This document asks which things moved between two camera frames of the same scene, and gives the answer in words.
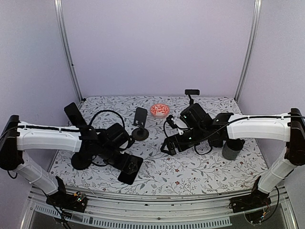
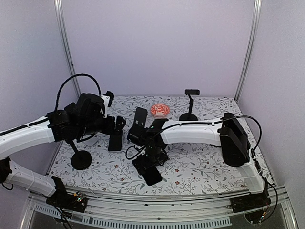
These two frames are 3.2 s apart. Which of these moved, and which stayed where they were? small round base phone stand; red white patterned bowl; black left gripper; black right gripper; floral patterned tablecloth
Moved: black right gripper; black left gripper
Stayed: floral patterned tablecloth; red white patterned bowl; small round base phone stand
